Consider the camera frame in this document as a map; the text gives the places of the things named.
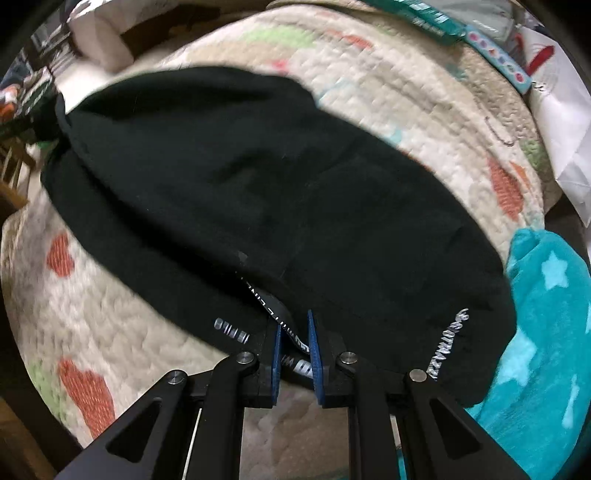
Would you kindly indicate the beige cushion pad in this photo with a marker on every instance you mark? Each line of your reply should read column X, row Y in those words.
column 97, row 27

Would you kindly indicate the heart pattern quilt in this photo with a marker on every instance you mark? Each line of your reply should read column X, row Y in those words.
column 91, row 347

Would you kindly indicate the light blue patterned box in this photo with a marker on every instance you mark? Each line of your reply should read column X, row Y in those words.
column 499, row 59

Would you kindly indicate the black pants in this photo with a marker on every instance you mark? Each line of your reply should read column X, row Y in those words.
column 229, row 201

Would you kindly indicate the white paper bag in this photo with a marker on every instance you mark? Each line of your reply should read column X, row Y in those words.
column 560, row 103

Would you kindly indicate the teal star blanket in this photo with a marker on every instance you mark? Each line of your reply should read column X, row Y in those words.
column 539, row 399

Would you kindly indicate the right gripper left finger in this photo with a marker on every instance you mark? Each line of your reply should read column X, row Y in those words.
column 187, row 426

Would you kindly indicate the green tissue pack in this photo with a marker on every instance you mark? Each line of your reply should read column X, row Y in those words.
column 429, row 19

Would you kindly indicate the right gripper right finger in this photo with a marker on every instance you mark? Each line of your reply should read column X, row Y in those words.
column 401, row 426

